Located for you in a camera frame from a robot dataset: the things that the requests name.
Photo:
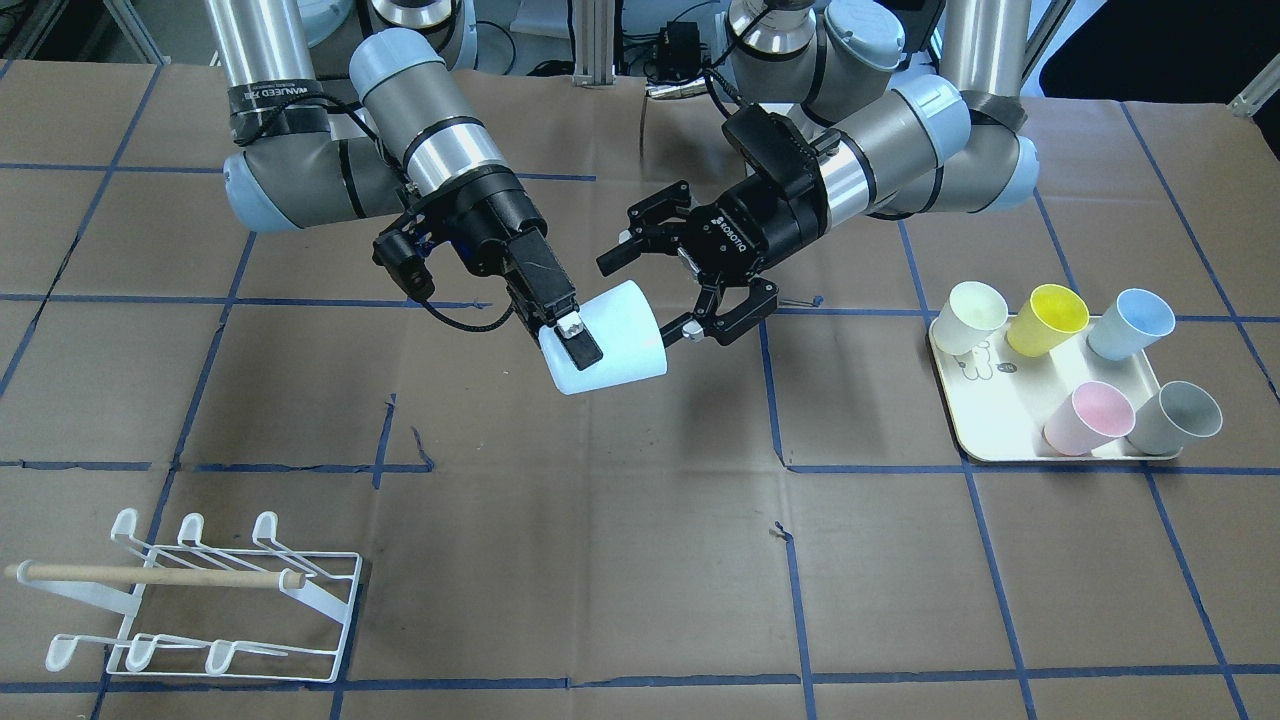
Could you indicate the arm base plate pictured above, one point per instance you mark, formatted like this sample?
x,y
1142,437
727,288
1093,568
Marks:
x,y
887,211

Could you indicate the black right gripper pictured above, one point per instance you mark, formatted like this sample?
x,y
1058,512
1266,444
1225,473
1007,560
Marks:
x,y
498,218

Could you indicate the white wire cup rack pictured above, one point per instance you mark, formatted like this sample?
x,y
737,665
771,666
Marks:
x,y
191,610

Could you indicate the pink cup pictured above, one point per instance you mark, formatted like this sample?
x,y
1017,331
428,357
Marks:
x,y
1094,414

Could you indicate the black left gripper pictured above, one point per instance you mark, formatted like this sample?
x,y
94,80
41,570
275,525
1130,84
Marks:
x,y
768,226

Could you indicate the cream plastic tray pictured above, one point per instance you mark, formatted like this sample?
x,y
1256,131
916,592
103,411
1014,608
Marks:
x,y
999,400

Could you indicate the grey cup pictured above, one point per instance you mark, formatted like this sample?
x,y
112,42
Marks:
x,y
1180,414

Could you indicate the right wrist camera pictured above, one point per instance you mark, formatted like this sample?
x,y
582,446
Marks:
x,y
396,252

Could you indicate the yellow cup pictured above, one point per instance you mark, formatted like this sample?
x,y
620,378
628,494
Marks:
x,y
1051,316

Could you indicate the light blue cup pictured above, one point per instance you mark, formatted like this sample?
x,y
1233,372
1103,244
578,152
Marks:
x,y
624,327
1136,319

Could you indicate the cream white cup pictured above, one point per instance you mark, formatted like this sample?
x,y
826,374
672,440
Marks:
x,y
972,313

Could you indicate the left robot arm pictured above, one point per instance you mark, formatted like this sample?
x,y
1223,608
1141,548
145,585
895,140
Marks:
x,y
827,138

